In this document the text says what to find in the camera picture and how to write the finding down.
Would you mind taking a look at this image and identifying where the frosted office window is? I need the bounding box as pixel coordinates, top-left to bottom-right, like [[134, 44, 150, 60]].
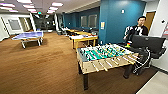
[[8, 19, 23, 32]]

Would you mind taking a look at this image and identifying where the green foosball table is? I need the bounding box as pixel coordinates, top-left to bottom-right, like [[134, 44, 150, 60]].
[[76, 43, 141, 91]]

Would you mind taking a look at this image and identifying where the interior glass window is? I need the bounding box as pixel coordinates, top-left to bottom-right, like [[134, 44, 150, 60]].
[[79, 15, 88, 28], [88, 13, 99, 29]]

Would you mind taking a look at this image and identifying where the black monitor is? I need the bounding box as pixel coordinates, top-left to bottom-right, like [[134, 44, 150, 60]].
[[131, 34, 167, 54]]

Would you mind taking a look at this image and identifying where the pale yellow wall plate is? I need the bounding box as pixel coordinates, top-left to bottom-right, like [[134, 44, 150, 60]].
[[100, 21, 106, 31]]

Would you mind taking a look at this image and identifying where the yellow air hockey table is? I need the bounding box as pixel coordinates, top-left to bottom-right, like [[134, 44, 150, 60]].
[[69, 34, 100, 51]]

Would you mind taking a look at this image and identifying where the blue ping pong table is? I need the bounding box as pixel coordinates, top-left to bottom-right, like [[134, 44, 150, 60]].
[[11, 30, 45, 50]]

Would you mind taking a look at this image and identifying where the person in black shirt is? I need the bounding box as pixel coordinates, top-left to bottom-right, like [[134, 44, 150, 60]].
[[124, 15, 150, 43]]

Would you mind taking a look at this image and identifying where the ceiling light panel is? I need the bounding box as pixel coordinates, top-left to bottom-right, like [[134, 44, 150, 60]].
[[16, 0, 33, 4], [51, 2, 65, 7], [0, 3, 16, 9]]

